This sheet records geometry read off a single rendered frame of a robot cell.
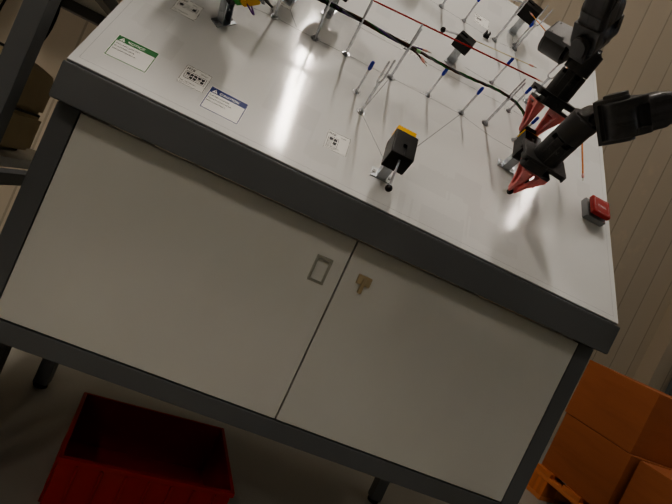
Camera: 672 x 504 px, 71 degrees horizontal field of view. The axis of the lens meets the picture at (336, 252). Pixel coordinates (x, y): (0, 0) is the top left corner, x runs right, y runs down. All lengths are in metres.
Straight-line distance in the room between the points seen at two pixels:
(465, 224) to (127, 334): 0.69
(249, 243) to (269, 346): 0.21
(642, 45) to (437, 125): 3.37
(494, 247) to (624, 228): 3.37
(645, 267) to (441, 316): 3.67
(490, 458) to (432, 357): 0.27
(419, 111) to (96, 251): 0.74
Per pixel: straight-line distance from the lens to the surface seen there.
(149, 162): 0.93
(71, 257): 0.98
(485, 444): 1.16
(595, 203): 1.28
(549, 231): 1.17
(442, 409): 1.08
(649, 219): 4.53
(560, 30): 1.19
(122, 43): 0.99
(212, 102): 0.93
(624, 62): 4.29
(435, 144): 1.09
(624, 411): 2.68
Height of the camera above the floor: 0.80
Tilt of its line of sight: 2 degrees down
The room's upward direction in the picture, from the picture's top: 25 degrees clockwise
